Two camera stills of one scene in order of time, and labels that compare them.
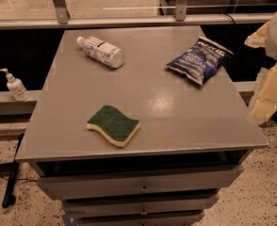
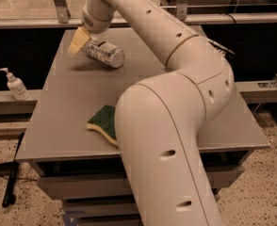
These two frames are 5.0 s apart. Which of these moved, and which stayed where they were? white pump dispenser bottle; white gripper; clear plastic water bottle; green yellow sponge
Moved: white gripper
Stayed: clear plastic water bottle; white pump dispenser bottle; green yellow sponge
